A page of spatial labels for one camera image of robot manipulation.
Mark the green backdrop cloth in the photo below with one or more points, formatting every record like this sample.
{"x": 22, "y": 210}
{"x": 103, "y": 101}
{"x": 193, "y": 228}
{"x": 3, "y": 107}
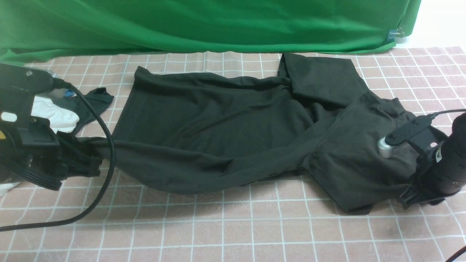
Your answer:
{"x": 40, "y": 30}

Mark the pink checkered tablecloth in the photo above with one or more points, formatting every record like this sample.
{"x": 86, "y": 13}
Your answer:
{"x": 287, "y": 220}

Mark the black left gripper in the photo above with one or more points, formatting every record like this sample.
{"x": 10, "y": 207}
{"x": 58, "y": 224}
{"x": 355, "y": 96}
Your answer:
{"x": 34, "y": 153}

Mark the blue garment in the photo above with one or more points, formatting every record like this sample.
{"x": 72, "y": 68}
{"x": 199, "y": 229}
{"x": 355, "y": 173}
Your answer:
{"x": 69, "y": 93}

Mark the dark gray long-sleeve shirt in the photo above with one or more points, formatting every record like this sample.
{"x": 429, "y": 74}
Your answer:
{"x": 197, "y": 133}

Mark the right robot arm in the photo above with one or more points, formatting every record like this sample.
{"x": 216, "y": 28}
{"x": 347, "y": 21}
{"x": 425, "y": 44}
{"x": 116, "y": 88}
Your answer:
{"x": 456, "y": 140}

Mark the white garment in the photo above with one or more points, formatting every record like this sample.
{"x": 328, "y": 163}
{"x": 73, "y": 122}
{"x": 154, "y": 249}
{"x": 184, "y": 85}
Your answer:
{"x": 60, "y": 120}

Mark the blue binder clip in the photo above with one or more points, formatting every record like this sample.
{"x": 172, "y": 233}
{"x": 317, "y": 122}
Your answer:
{"x": 394, "y": 34}

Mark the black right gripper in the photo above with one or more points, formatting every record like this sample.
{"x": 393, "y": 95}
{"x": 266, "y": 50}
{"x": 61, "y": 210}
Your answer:
{"x": 439, "y": 176}

